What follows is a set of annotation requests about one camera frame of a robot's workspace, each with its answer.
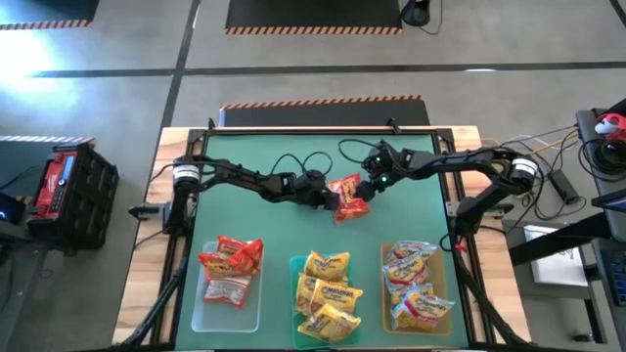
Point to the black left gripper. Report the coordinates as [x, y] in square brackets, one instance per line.
[308, 188]

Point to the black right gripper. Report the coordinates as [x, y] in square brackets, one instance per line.
[386, 163]

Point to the red Maruchan ramen pack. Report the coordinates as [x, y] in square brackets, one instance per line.
[229, 243]
[226, 291]
[349, 212]
[229, 266]

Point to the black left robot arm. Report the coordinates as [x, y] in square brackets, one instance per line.
[235, 173]

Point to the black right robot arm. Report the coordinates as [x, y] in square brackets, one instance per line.
[464, 159]

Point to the black hazard-striped floor mat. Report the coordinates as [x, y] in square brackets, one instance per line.
[19, 156]
[44, 10]
[323, 115]
[313, 12]

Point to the orange plastic tray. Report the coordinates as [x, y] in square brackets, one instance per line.
[440, 264]

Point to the small red clamp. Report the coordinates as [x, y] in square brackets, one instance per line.
[460, 247]

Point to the green plastic tray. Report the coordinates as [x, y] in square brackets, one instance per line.
[293, 332]

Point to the clear plastic tray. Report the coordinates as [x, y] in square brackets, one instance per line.
[225, 320]

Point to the black round stand base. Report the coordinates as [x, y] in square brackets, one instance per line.
[415, 12]

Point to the black power adapter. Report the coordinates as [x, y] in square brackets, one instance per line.
[563, 187]

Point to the black desk leg bar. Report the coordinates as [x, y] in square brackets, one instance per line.
[562, 239]

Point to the white board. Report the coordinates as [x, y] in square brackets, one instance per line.
[557, 266]

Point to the dark grey side desk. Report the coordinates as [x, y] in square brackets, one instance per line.
[587, 127]

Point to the red and white round object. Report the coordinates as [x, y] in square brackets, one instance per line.
[610, 126]

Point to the black keyboard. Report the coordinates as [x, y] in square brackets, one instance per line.
[617, 274]

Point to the red tool case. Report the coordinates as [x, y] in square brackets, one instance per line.
[51, 186]

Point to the black device with blue light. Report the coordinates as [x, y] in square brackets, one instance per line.
[10, 207]

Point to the black aluminium table frame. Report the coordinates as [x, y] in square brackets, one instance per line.
[194, 138]

